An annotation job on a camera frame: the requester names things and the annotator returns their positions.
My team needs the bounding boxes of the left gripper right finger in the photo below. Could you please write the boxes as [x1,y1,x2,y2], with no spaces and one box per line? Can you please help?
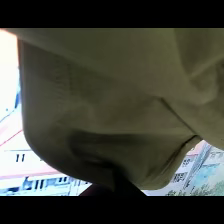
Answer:
[112,170,148,197]

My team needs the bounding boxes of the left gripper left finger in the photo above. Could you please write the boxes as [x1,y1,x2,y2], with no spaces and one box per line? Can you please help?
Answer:
[79,183,115,197]

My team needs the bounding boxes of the olive green shirt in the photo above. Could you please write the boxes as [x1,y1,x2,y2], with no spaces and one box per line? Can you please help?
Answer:
[4,27,224,192]

